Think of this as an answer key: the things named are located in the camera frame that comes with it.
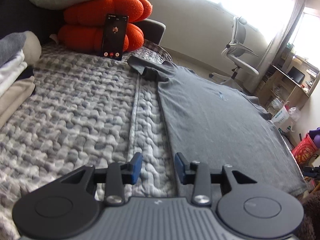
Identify grey curtain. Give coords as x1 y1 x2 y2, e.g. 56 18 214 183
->
257 0 307 100

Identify black smartphone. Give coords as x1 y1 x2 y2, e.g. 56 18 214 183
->
101 13 129 61

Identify black monitor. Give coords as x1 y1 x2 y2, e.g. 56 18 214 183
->
287 69 305 84

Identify brown fleece clothing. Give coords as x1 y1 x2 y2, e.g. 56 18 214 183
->
300 192 320 240

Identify orange flower cushion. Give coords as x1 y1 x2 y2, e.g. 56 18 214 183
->
57 0 153 54

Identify dark grey folded cloth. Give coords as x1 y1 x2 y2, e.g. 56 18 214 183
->
0 33 27 67

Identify clear plastic bag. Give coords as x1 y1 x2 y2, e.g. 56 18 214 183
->
287 106 300 122

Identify purple cap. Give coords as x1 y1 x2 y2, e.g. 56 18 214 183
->
309 127 320 143

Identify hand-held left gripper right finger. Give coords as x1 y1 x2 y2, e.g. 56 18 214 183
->
174 152 258 207

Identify white folded cloth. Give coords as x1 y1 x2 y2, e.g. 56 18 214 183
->
0 49 28 97

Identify grey checked quilt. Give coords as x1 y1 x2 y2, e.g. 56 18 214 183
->
0 39 295 240

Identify grey t-shirt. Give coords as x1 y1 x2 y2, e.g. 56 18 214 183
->
127 56 308 197

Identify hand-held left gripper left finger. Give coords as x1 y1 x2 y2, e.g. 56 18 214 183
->
61 152 143 207

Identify white cardboard box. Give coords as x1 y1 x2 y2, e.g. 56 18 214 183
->
272 105 293 133

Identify white office chair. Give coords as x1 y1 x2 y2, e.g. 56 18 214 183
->
209 16 259 93

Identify red printed bag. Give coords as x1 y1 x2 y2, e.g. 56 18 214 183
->
291 132 320 165

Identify beige folded cloth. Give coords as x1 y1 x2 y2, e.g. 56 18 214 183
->
0 76 35 129

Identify white plush toy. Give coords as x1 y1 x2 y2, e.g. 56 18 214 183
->
22 31 42 64

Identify dark grey sofa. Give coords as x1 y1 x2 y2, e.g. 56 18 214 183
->
0 0 167 47

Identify wooden shelf unit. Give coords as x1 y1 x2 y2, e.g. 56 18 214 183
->
257 47 320 113

